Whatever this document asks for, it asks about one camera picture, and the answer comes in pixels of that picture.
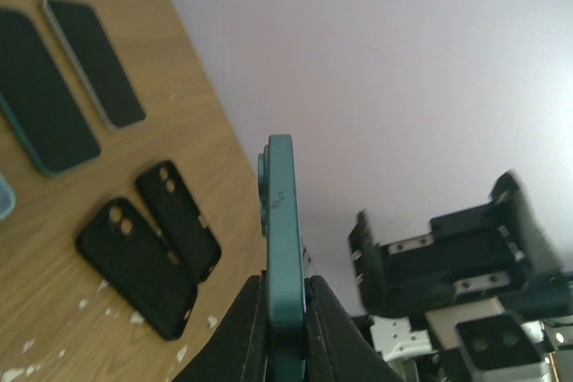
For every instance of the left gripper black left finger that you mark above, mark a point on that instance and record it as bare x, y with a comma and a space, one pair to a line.
237, 351

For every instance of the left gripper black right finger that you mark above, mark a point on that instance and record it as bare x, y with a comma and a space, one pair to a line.
336, 349

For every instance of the black phone case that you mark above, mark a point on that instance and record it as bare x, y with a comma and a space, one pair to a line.
168, 199
122, 246

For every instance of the light blue phone case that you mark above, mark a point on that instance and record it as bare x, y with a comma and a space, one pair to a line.
7, 198

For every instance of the black phone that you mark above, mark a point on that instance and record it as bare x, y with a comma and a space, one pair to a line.
37, 103

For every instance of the black smartphone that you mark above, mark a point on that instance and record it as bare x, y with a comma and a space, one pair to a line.
90, 51

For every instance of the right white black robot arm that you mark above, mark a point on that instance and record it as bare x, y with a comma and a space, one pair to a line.
472, 282

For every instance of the white debris pile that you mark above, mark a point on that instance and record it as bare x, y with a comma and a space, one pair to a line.
61, 332

